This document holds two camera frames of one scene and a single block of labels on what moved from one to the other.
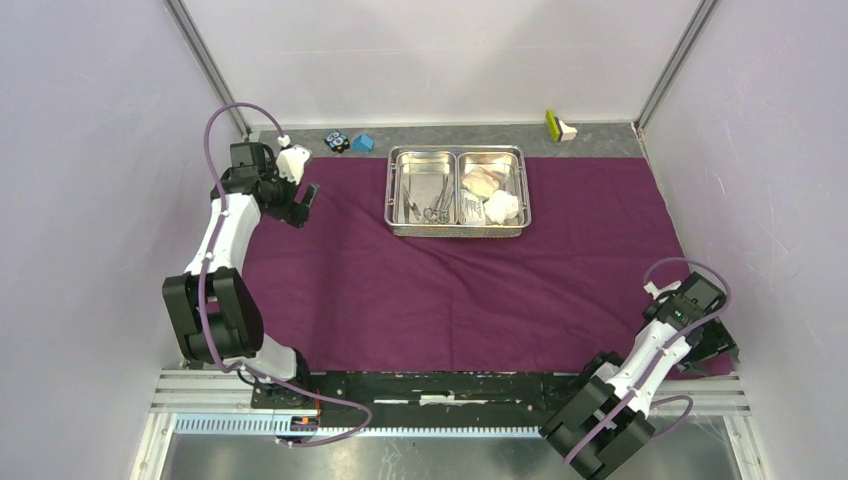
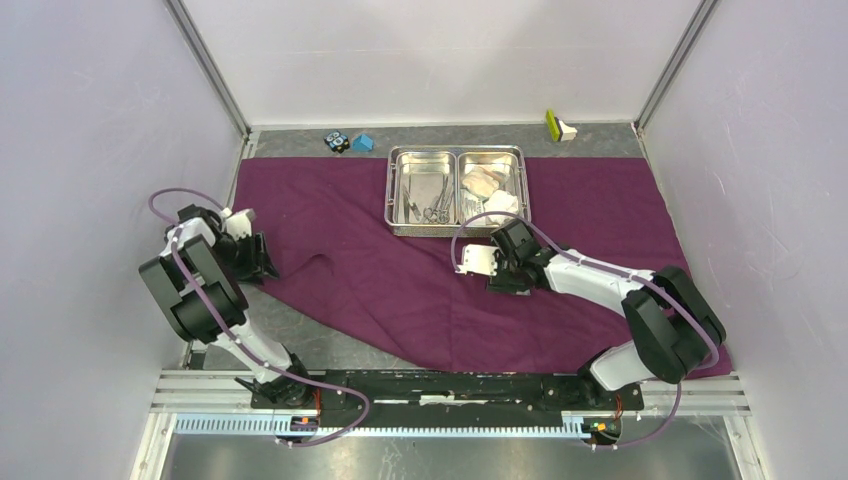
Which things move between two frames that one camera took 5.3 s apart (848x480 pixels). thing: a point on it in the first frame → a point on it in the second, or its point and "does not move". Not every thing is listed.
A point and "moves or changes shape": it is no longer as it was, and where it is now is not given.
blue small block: (362, 143) does not move
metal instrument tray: (457, 191) does not move
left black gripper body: (282, 192) → (238, 256)
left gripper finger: (297, 216) → (258, 276)
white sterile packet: (472, 208) does not move
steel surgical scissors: (438, 212) does not move
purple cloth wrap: (349, 296) moves or changes shape
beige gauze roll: (483, 180) does not move
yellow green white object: (559, 131) does not move
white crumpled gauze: (501, 207) does not move
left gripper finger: (310, 193) → (266, 265)
